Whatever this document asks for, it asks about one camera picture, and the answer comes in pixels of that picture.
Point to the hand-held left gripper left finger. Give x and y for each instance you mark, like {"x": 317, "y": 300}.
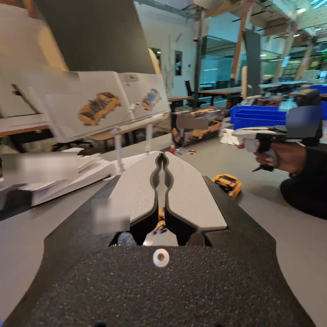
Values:
{"x": 135, "y": 184}

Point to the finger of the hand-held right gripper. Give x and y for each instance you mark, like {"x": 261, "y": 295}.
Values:
{"x": 247, "y": 132}

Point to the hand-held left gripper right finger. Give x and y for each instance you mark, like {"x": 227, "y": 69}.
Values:
{"x": 191, "y": 194}

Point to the orange lego car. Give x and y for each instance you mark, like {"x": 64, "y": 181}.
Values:
{"x": 230, "y": 182}

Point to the person's right forearm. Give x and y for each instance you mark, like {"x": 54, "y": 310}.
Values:
{"x": 311, "y": 189}

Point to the lego set box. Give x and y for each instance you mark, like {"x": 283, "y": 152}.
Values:
{"x": 212, "y": 132}

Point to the small orange black lego assembly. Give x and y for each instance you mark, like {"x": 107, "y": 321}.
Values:
{"x": 191, "y": 152}

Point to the pile of loose lego pieces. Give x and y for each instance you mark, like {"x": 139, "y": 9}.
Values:
{"x": 161, "y": 224}

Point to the red lego minifigure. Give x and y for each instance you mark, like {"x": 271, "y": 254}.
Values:
{"x": 173, "y": 150}

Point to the person's right hand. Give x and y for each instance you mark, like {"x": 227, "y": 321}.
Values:
{"x": 291, "y": 158}

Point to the blue plastic bin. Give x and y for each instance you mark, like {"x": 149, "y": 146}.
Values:
{"x": 255, "y": 115}
{"x": 319, "y": 89}

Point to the white crumpled cloth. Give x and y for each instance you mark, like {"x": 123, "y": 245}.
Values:
{"x": 227, "y": 139}

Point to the white book stand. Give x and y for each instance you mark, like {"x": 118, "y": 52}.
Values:
{"x": 120, "y": 158}

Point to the white paper bag pile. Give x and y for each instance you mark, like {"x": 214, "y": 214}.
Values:
{"x": 94, "y": 166}

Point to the wooden-top table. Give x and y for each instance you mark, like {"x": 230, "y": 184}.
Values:
{"x": 219, "y": 90}

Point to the black office chair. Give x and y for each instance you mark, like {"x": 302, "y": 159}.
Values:
{"x": 190, "y": 89}

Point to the wooden roof beams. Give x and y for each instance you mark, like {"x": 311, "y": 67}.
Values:
{"x": 237, "y": 51}

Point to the open instruction booklet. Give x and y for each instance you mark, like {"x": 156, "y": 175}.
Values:
{"x": 76, "y": 97}

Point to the white cardboard box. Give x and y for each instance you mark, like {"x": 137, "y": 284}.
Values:
{"x": 20, "y": 51}

